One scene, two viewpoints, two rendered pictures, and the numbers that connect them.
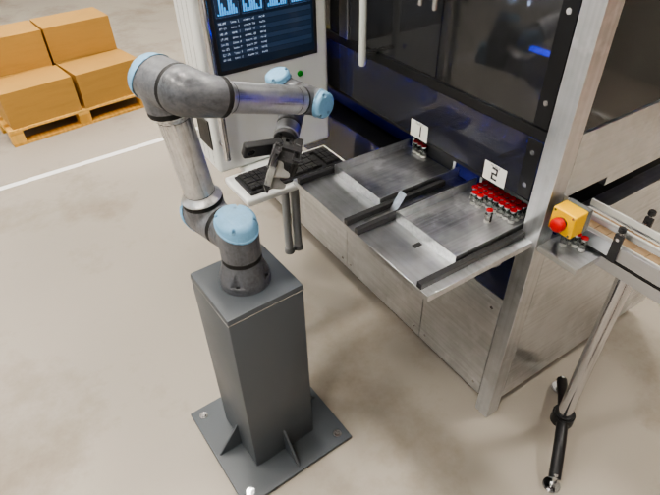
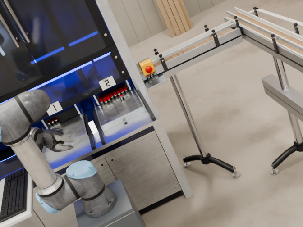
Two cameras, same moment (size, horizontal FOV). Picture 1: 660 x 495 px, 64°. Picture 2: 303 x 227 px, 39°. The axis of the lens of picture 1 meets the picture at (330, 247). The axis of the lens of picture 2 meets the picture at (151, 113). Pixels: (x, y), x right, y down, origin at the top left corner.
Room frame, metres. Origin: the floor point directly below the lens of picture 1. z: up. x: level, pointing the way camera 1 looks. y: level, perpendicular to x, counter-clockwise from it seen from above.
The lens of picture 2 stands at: (0.07, 1.42, 1.91)
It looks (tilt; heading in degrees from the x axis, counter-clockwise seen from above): 27 degrees down; 300
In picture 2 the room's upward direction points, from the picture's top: 24 degrees counter-clockwise
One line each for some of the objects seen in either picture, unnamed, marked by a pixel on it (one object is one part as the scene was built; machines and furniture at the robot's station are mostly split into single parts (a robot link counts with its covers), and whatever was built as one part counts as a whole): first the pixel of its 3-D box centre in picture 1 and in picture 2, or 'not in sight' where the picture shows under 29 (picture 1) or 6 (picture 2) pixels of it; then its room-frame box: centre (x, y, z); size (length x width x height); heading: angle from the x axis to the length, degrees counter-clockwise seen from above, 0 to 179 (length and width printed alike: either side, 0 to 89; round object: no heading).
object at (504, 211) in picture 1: (492, 203); (114, 98); (1.35, -0.51, 0.90); 0.18 x 0.02 x 0.05; 32
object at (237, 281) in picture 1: (243, 265); (96, 197); (1.16, 0.25, 0.84); 0.15 x 0.15 x 0.10
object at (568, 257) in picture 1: (572, 251); (155, 81); (1.15, -0.69, 0.87); 0.14 x 0.13 x 0.02; 122
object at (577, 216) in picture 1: (570, 218); (147, 66); (1.14, -0.65, 0.99); 0.08 x 0.07 x 0.07; 122
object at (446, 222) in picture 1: (466, 217); (118, 106); (1.29, -0.42, 0.90); 0.34 x 0.26 x 0.04; 122
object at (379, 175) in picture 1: (396, 170); (64, 132); (1.58, -0.24, 0.90); 0.34 x 0.26 x 0.04; 122
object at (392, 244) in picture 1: (412, 206); (94, 128); (1.40, -0.27, 0.87); 0.70 x 0.48 x 0.02; 32
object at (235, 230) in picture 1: (236, 233); (83, 178); (1.17, 0.26, 0.96); 0.13 x 0.12 x 0.14; 46
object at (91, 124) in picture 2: (385, 207); (94, 131); (1.34, -0.17, 0.91); 0.14 x 0.03 x 0.06; 123
